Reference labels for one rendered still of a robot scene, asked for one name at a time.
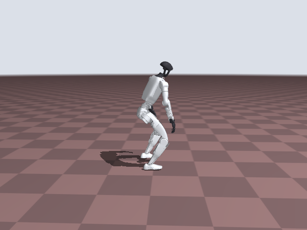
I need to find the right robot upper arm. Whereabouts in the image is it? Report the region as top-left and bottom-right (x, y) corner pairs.
(159, 80), (168, 106)

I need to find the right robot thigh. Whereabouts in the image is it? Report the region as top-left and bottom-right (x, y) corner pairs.
(141, 113), (168, 142)

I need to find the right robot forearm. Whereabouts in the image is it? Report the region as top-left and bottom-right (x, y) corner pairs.
(165, 100), (174, 121)

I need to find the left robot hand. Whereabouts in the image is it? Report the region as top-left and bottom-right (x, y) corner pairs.
(149, 105), (156, 117)

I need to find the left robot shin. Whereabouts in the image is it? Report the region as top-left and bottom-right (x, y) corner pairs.
(145, 131), (161, 154)

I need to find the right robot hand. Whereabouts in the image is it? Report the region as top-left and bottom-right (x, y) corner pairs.
(169, 119), (175, 133)

